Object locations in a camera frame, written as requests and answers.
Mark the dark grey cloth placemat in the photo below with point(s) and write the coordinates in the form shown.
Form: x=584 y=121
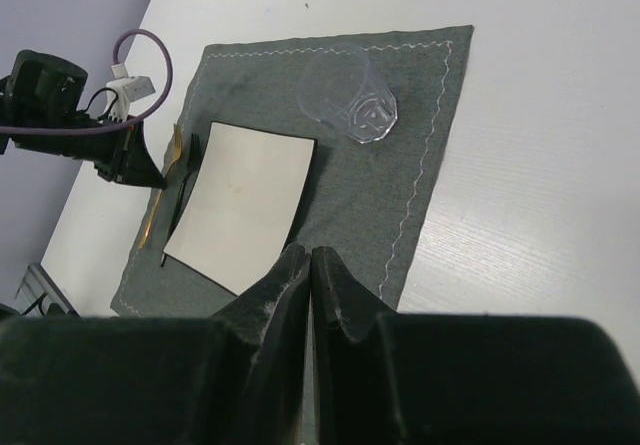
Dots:
x=367 y=201

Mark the white square plate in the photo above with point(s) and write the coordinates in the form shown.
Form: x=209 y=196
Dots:
x=242 y=206

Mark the gold fork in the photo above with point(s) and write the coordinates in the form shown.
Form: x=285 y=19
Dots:
x=177 y=151

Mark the dark handled silver fork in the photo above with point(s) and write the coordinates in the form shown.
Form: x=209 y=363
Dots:
x=193 y=164

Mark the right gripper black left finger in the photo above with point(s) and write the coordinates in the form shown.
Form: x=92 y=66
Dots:
x=235 y=377

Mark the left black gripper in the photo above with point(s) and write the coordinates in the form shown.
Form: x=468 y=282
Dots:
x=39 y=103

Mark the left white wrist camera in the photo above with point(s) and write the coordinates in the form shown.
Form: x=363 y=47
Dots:
x=122 y=92

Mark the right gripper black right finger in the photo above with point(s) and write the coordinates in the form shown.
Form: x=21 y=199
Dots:
x=383 y=377

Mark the clear plastic cup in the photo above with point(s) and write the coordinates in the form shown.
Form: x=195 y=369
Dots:
x=340 y=87

